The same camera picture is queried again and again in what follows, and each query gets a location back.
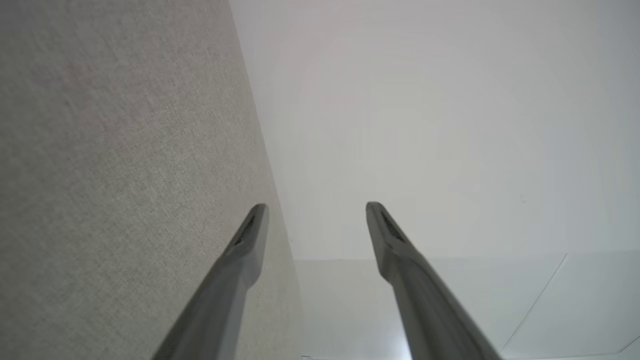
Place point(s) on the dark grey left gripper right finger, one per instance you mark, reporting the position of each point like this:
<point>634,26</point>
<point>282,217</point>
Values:
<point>420,295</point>

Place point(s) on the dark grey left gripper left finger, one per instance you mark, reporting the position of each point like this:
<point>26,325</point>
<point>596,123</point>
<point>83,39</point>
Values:
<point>225,290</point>

